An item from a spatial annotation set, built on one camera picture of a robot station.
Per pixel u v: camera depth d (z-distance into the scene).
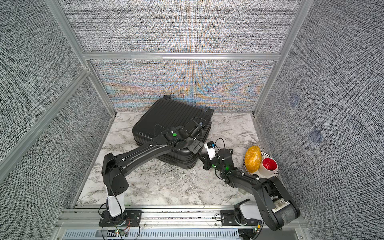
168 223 0.73
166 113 0.91
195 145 0.71
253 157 0.86
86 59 0.88
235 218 0.73
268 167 0.88
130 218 0.73
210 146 0.75
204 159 0.80
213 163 0.76
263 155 0.92
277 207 0.42
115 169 0.44
